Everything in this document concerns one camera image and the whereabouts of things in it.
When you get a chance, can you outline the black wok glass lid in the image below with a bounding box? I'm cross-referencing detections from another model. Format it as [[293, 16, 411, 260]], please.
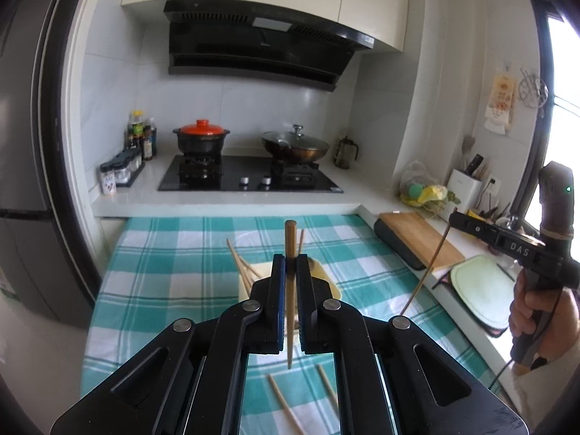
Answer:
[[260, 123, 331, 164]]

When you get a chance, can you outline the metal wire steaming rack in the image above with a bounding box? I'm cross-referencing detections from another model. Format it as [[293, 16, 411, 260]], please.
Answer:
[[519, 68, 550, 110]]

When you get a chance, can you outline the black clay pot red lid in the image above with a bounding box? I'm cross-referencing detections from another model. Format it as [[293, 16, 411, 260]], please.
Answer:
[[172, 119, 231, 155]]

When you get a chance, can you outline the grey refrigerator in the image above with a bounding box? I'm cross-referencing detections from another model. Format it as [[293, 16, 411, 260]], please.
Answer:
[[0, 0, 94, 329]]

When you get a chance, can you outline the teal plaid tablecloth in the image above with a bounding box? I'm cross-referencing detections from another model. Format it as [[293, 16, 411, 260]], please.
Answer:
[[82, 215, 504, 435]]

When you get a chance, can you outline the person's right hand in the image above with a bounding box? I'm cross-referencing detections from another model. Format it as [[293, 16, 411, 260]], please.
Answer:
[[509, 276, 580, 363]]

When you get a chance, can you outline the black range hood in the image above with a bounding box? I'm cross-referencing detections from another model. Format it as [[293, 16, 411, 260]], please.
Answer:
[[163, 0, 376, 91]]

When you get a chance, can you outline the black gas stove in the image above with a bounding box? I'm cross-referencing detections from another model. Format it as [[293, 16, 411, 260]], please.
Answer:
[[158, 154, 344, 192]]

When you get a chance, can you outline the cream ribbed utensil holder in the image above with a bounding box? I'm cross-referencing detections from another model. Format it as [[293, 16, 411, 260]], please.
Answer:
[[236, 256, 344, 336]]

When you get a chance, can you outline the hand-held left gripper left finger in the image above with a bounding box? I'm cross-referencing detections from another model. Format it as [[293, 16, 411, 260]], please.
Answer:
[[50, 254, 288, 435]]

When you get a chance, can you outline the pale green cutting board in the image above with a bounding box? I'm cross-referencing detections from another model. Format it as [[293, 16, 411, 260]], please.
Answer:
[[450, 254, 517, 329]]

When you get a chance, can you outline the black cable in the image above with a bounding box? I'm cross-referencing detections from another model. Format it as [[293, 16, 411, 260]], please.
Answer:
[[488, 358, 518, 391]]

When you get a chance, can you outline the wooden cutting board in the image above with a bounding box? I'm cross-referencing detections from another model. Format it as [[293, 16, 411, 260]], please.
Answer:
[[380, 212, 466, 269]]

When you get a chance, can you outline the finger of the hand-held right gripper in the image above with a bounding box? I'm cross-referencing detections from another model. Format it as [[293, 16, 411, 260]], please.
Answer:
[[448, 210, 500, 248]]

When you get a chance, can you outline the dark glass french press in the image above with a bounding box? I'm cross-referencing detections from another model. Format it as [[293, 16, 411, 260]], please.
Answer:
[[335, 136, 359, 170]]

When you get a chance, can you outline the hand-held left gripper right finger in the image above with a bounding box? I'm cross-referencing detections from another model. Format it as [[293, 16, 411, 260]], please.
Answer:
[[297, 254, 531, 435]]

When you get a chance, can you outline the hanging wall scroll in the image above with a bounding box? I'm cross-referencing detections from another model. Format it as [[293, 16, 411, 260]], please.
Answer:
[[485, 72, 518, 135]]

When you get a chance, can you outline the clear plastic bag of produce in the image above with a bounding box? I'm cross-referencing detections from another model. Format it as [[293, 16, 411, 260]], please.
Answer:
[[399, 161, 461, 218]]

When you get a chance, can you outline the labelled spice jar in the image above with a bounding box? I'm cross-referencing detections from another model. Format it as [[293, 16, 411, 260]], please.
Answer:
[[100, 163, 117, 195]]

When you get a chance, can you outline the group of condiment bottles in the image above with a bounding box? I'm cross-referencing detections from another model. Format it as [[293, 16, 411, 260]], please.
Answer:
[[113, 149, 146, 186]]

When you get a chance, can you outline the white knife holder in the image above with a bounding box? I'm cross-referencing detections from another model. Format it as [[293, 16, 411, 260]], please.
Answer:
[[446, 169, 482, 207]]

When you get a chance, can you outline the black tray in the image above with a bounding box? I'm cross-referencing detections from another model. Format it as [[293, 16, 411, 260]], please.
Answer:
[[432, 254, 518, 339]]

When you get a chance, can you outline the black window frame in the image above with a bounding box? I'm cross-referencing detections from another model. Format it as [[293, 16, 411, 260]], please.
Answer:
[[517, 0, 580, 220]]

